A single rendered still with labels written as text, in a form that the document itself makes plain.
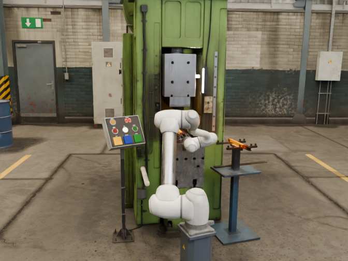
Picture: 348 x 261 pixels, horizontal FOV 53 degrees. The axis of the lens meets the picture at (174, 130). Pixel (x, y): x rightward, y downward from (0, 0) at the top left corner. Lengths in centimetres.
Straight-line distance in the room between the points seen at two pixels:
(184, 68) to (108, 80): 551
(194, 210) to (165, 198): 20
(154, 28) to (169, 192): 171
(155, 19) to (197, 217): 193
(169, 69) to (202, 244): 165
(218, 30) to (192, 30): 26
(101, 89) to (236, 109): 361
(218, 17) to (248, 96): 621
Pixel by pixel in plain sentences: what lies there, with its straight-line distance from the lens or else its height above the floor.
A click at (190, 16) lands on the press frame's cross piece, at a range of 350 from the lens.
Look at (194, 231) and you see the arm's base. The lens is 236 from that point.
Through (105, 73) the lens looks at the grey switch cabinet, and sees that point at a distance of 871.
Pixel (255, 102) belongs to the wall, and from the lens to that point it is 970.
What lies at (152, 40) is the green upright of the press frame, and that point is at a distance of 342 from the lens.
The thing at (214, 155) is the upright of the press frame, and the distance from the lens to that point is 369.
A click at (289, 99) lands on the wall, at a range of 999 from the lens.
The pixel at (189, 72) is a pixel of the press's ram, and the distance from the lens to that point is 333.
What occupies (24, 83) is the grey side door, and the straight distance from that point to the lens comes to 991.
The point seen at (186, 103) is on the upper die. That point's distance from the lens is 335.
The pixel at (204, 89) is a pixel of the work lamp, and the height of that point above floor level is 142.
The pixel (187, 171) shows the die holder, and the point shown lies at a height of 64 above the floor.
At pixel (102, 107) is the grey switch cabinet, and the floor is 52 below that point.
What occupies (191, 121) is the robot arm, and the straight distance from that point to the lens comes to 244.
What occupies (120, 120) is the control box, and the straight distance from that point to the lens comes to 317.
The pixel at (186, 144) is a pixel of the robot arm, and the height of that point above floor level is 101.
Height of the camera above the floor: 172
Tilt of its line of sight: 12 degrees down
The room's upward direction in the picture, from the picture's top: 1 degrees clockwise
